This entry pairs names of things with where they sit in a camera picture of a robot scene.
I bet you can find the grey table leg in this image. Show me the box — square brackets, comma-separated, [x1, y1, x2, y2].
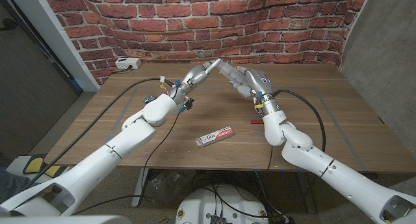
[294, 171, 317, 215]
[131, 168, 150, 208]

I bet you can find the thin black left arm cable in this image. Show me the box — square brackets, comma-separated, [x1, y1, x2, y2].
[138, 110, 183, 202]

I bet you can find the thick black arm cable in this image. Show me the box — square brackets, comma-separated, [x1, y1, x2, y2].
[19, 77, 173, 192]
[271, 88, 327, 153]

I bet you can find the white power strip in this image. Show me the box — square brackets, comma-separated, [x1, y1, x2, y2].
[114, 56, 142, 70]

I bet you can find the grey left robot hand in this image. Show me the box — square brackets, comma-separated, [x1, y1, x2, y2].
[168, 58, 222, 110]

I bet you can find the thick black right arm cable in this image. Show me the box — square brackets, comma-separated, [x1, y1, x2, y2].
[271, 88, 327, 153]

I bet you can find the white red toothpaste box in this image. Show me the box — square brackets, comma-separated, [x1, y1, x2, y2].
[195, 125, 235, 148]

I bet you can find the yellow white foot pedal unit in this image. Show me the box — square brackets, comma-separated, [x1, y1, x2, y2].
[6, 155, 62, 181]

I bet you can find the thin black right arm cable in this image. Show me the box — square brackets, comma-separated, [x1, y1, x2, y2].
[266, 144, 274, 171]

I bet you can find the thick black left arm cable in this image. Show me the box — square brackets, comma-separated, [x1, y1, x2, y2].
[19, 77, 173, 192]

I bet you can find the clear plastic bag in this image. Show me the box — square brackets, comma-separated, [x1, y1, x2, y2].
[151, 169, 183, 199]

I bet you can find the clear plastic syringe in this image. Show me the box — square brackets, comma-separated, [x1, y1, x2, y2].
[217, 58, 250, 88]

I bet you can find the person's leg in jeans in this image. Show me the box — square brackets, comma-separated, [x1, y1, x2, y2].
[0, 166, 32, 204]

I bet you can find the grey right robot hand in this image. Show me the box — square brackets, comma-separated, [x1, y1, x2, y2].
[230, 66, 281, 117]

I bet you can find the printed red brick backdrop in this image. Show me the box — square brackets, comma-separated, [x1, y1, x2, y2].
[40, 0, 372, 86]

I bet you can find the white robot torso base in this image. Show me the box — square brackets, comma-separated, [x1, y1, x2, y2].
[175, 184, 270, 224]

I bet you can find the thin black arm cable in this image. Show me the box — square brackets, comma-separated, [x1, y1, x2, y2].
[266, 144, 274, 171]
[138, 110, 183, 202]

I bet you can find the black power strip cord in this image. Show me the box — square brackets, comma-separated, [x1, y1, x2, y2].
[111, 65, 133, 75]

